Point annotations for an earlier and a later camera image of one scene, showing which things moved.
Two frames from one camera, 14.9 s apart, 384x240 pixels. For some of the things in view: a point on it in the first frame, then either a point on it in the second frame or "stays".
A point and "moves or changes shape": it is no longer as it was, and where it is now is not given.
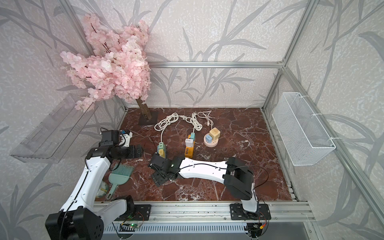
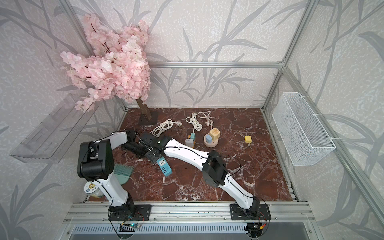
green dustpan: [120, 175] stays
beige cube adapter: [215, 133] stays
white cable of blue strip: [172, 117] moves or changes shape
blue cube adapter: [208, 139] stays
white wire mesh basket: [303, 137] stays
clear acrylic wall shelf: [49, 142] stays
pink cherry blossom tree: [118, 66] stays
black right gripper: [155, 178] → [152, 159]
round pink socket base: [213, 143] stays
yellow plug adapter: [162, 153] moves or changes shape
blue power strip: [164, 151] moves or changes shape
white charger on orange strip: [189, 142] stays
